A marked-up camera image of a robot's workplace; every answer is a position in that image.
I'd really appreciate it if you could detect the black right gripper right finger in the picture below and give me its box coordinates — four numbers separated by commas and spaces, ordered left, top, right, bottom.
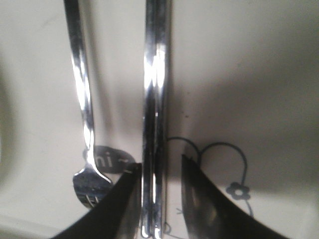
181, 155, 283, 239

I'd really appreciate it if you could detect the cream rabbit print tray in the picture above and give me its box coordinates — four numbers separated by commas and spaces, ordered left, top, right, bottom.
0, 0, 319, 239

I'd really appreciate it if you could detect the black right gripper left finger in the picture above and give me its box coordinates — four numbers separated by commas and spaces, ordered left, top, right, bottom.
54, 163, 142, 239

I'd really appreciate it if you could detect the silver metal fork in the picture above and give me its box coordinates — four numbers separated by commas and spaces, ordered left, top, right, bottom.
64, 0, 113, 208

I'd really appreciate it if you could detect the silver metal chopstick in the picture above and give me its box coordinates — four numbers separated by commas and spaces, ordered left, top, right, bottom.
141, 0, 157, 239
152, 0, 171, 239

